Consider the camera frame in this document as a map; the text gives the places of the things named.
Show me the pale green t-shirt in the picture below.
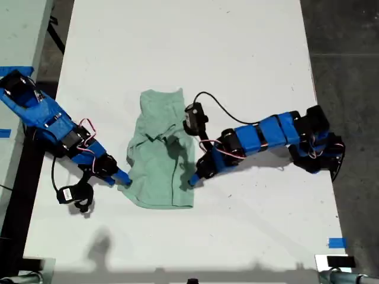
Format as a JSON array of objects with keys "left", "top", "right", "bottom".
[{"left": 117, "top": 88, "right": 197, "bottom": 210}]

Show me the long black bar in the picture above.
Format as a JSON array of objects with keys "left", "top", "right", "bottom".
[{"left": 0, "top": 82, "right": 59, "bottom": 269}]

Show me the small black box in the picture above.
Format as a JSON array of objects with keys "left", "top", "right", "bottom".
[
  {"left": 326, "top": 256, "right": 356, "bottom": 269},
  {"left": 21, "top": 257, "right": 45, "bottom": 272}
]

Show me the long blue tape strip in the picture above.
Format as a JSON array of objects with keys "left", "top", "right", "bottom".
[{"left": 0, "top": 66, "right": 36, "bottom": 77}]

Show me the black slanted strut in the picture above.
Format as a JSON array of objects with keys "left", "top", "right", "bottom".
[{"left": 46, "top": 14, "right": 66, "bottom": 56}]

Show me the black camera stalk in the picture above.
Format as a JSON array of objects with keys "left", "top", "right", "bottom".
[
  {"left": 79, "top": 170, "right": 93, "bottom": 190},
  {"left": 197, "top": 131, "right": 210, "bottom": 150}
]

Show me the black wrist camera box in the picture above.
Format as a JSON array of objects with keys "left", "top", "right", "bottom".
[
  {"left": 182, "top": 102, "right": 210, "bottom": 137},
  {"left": 57, "top": 183, "right": 95, "bottom": 214}
]

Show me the black camera cable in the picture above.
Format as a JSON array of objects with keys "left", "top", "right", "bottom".
[
  {"left": 192, "top": 91, "right": 263, "bottom": 125},
  {"left": 50, "top": 155, "right": 62, "bottom": 196}
]

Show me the grey hose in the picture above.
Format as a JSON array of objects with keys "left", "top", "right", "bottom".
[
  {"left": 318, "top": 267, "right": 379, "bottom": 284},
  {"left": 0, "top": 270, "right": 42, "bottom": 284}
]

